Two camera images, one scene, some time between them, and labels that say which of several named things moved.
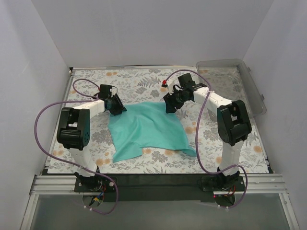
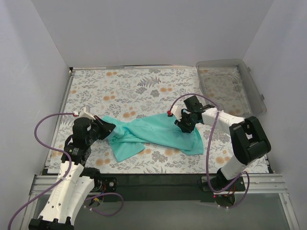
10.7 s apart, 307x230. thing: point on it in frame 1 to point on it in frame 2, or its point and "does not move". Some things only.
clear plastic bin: [231, 79] does not move
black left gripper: [117, 105] to [100, 128]
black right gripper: [171, 102] to [183, 121]
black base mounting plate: [160, 188] does not move
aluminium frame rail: [272, 183] does not move
